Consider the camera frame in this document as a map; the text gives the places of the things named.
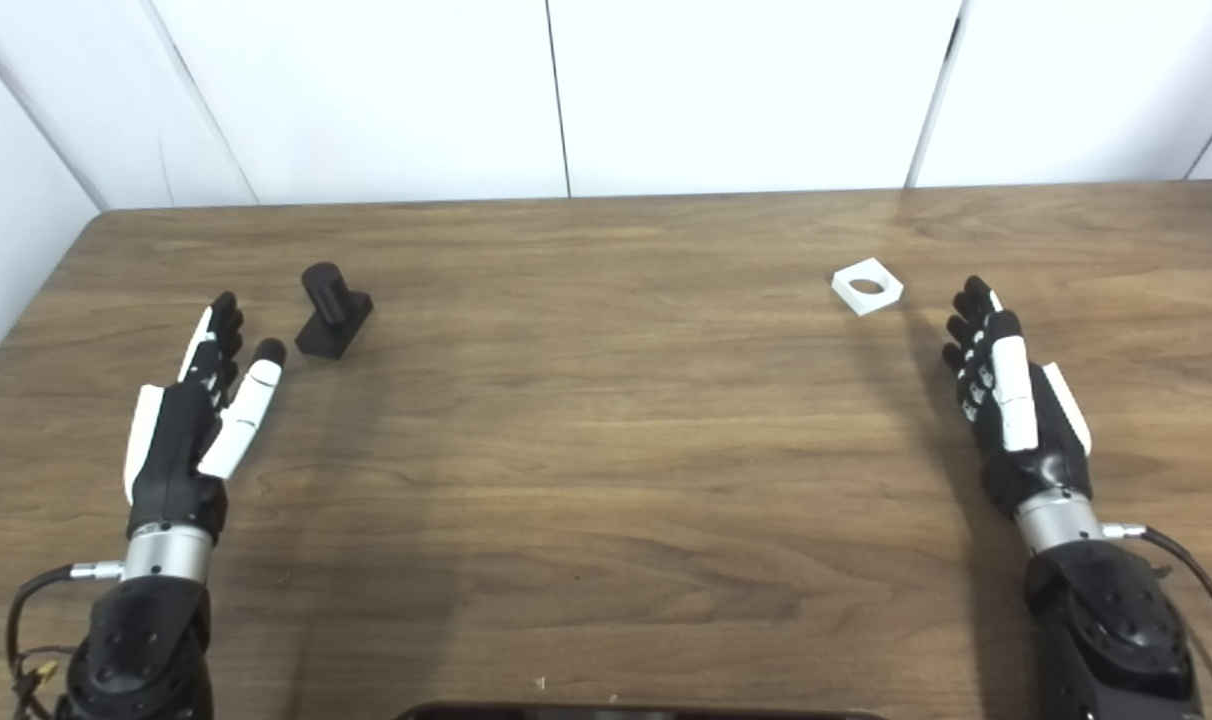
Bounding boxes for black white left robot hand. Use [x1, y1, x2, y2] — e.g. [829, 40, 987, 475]
[123, 291, 288, 546]

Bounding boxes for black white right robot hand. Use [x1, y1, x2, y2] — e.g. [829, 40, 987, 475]
[942, 276, 1094, 521]

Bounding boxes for black peg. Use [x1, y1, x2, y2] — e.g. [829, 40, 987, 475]
[295, 262, 374, 360]

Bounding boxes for white square piece with hole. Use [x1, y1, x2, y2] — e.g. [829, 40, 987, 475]
[831, 257, 905, 317]

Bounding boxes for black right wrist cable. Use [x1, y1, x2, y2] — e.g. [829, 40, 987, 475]
[1103, 522, 1212, 691]

